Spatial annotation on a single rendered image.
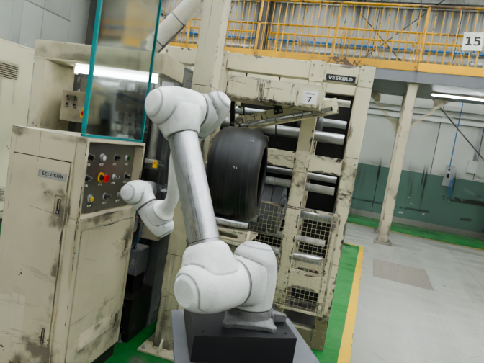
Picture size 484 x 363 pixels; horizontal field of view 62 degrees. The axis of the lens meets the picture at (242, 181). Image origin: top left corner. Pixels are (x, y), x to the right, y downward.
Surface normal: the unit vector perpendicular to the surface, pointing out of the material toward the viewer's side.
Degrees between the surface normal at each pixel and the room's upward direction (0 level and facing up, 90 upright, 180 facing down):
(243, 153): 61
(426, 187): 90
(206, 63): 90
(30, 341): 90
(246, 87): 90
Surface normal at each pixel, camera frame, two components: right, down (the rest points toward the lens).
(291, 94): -0.23, 0.05
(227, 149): -0.07, -0.46
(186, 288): -0.64, 0.08
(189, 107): 0.70, -0.22
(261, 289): 0.70, 0.15
